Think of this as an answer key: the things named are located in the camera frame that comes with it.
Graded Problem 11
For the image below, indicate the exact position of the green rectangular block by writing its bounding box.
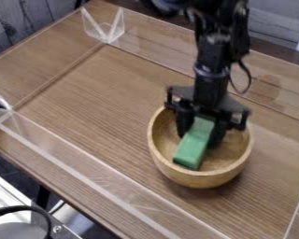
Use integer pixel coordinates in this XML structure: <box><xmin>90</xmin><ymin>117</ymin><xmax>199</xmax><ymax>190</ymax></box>
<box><xmin>173</xmin><ymin>117</ymin><xmax>215</xmax><ymax>170</ymax></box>

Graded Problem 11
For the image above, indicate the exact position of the black cable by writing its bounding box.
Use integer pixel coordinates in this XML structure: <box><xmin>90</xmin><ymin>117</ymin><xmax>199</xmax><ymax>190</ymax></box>
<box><xmin>0</xmin><ymin>204</ymin><xmax>53</xmax><ymax>239</ymax></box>

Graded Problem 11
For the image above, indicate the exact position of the grey metal bracket with screw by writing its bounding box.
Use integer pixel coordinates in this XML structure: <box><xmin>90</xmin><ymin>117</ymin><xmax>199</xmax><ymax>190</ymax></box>
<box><xmin>30</xmin><ymin>200</ymin><xmax>82</xmax><ymax>239</ymax></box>

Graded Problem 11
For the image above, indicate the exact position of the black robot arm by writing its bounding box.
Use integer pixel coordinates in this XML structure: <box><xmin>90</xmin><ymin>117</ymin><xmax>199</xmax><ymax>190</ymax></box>
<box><xmin>163</xmin><ymin>0</ymin><xmax>251</xmax><ymax>148</ymax></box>

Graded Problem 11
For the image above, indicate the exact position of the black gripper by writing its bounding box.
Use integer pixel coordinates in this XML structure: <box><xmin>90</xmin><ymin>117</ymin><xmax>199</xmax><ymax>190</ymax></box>
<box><xmin>164</xmin><ymin>86</ymin><xmax>251</xmax><ymax>148</ymax></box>

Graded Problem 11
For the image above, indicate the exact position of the brown wooden bowl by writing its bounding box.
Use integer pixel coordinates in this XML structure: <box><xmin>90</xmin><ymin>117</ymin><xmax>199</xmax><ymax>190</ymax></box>
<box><xmin>147</xmin><ymin>107</ymin><xmax>254</xmax><ymax>189</ymax></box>

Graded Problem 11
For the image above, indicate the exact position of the clear acrylic front wall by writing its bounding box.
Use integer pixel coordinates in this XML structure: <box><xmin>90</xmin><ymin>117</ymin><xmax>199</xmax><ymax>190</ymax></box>
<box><xmin>0</xmin><ymin>94</ymin><xmax>231</xmax><ymax>239</ymax></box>

